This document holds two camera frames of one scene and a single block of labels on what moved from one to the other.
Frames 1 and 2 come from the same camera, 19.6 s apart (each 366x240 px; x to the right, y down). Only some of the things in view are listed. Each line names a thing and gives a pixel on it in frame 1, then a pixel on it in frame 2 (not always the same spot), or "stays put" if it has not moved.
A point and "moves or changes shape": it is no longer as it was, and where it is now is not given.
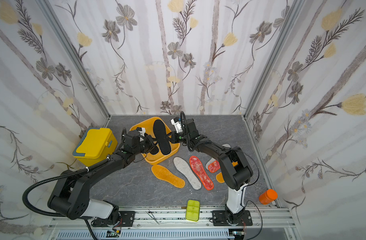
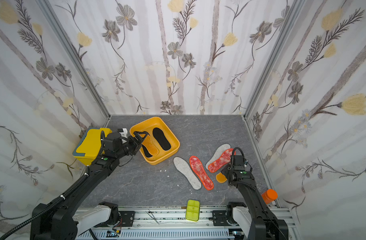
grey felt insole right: (212, 159) stays put
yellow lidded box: (96, 146) stays put
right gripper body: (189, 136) to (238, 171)
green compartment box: (192, 210) stays put
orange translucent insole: (164, 174) moves or changes shape
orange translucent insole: (219, 176) stays put
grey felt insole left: (182, 167) stays put
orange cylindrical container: (269, 196) stays put
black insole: (155, 150) moves or changes shape
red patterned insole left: (198, 168) stays put
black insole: (160, 131) moves or changes shape
